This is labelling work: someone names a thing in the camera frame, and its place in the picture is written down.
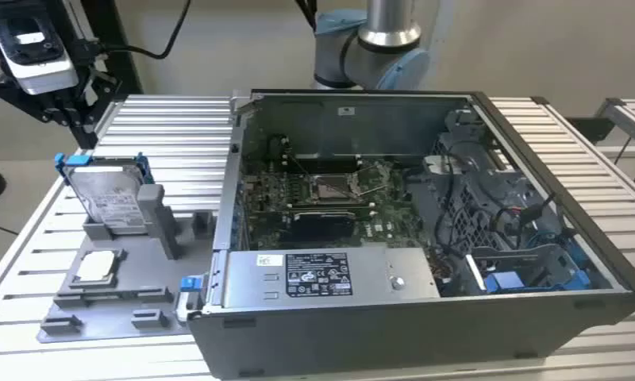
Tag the CPU socket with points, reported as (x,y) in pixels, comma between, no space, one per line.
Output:
(331,190)

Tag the silver power supply unit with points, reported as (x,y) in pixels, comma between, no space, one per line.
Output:
(369,274)

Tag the green motherboard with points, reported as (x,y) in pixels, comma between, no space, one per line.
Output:
(396,216)

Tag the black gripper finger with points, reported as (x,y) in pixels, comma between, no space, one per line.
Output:
(52,107)
(86,135)

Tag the black RAM slot bank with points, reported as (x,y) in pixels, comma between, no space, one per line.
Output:
(328,163)

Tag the green RAM stick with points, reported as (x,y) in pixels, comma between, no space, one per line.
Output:
(110,295)

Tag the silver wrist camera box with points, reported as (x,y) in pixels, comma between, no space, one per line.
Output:
(38,71)

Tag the grey disk bay cage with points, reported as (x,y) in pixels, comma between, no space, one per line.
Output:
(471,222)

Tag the thin locking lever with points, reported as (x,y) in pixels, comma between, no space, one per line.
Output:
(303,166)

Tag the black graphics card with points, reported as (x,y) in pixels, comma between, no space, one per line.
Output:
(323,228)

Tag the blue case latch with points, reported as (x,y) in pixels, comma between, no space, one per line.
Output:
(190,283)

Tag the hard disk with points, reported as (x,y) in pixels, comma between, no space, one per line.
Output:
(105,194)

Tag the black open PC case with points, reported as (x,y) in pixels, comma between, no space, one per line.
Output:
(349,341)

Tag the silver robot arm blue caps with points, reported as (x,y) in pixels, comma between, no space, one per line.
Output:
(349,51)

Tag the metal slat side table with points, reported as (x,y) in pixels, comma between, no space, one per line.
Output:
(630,115)

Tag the silver CPU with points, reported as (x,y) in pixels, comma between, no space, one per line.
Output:
(97,266)

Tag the black box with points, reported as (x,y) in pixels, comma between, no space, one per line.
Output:
(587,129)

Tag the blue disk carrier part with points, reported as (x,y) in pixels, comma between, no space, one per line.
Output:
(503,282)

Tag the grey parts rack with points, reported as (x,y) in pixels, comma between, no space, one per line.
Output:
(137,278)

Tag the black expansion slot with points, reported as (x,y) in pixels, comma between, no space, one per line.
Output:
(331,205)

